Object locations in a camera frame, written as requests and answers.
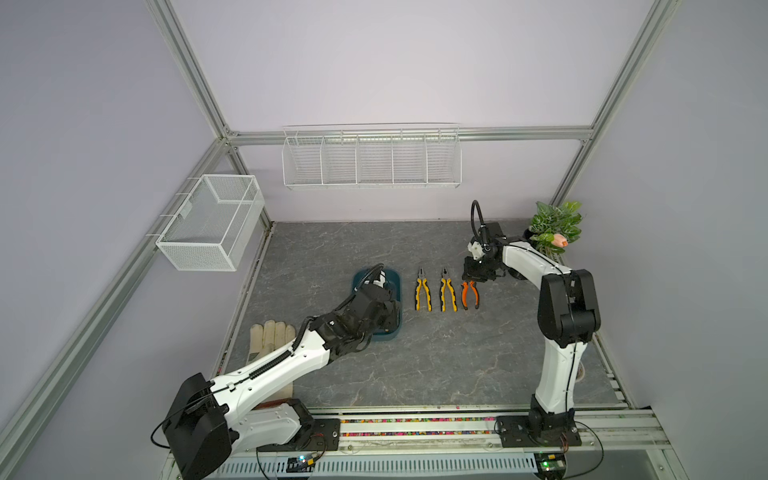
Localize orange black pliers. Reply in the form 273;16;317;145
461;280;480;310

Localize large yellow black pliers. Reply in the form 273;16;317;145
440;268;458;312

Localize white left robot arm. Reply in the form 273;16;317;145
158;281;401;479

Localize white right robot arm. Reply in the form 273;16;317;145
462;222;601;436

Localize teal plastic storage box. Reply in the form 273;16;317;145
372;268;403;342

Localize black vase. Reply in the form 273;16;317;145
508;227;534;281

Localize green plant with pink flower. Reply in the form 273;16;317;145
528;201;582;263

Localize beige work glove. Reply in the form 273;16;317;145
247;320;296;408

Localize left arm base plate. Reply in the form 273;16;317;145
257;418;341;452

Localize white wire wall shelf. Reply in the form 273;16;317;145
281;123;463;189

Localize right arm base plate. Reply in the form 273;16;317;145
494;414;582;449

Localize white mesh wall basket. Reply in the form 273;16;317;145
155;174;265;272

